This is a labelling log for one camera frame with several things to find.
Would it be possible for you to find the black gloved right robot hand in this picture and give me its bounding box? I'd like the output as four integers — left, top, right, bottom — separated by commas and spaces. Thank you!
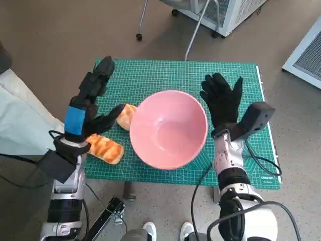
200, 72, 244, 138

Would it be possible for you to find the pink bowl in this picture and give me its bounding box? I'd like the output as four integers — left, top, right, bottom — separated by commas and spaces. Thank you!
129, 91, 209, 171

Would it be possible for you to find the round toy bread bun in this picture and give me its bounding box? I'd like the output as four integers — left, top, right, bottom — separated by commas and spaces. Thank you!
116, 104, 138, 131

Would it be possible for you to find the long toy bread loaf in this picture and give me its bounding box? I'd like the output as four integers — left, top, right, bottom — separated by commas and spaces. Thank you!
85, 134, 125, 165

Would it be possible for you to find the green cutting mat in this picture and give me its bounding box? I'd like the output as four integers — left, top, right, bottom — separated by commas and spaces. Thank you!
84, 59, 283, 189

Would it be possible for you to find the white unit with grille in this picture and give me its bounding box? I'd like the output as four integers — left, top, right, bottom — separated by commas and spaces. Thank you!
175, 0, 268, 37
282, 16, 321, 90

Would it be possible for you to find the robot's right white shoe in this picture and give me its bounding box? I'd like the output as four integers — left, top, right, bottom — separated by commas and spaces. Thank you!
180, 221, 195, 241

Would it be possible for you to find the robot's white shoe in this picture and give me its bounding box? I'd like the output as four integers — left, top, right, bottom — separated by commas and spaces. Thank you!
180, 221, 195, 241
142, 221, 158, 241

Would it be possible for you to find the robot's left white shoe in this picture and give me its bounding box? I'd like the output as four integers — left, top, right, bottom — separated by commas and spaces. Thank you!
142, 221, 158, 241

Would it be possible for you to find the black and silver metal stand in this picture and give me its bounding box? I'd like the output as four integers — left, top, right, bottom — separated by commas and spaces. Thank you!
81, 196, 127, 241

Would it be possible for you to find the pale cloth cover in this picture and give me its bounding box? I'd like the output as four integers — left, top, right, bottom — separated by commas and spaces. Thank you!
0, 69, 66, 156

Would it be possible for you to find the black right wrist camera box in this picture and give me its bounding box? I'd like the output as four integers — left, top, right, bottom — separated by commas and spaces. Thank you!
229, 101, 276, 141

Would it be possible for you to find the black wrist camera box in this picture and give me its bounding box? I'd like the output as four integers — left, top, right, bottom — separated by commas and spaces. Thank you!
229, 101, 276, 141
40, 150, 77, 184

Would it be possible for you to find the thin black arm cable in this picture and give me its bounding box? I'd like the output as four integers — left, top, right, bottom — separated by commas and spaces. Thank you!
191, 140, 282, 239

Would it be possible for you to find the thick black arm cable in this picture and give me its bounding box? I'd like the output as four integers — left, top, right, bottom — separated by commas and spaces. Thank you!
207, 200, 299, 241

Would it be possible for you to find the thin black floor cable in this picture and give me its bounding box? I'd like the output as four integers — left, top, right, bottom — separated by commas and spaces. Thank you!
85, 183, 127, 241

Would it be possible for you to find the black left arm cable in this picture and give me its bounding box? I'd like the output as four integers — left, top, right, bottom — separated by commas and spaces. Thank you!
48, 130, 63, 141

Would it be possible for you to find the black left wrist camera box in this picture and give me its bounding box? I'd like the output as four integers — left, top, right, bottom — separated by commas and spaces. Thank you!
40, 150, 77, 184

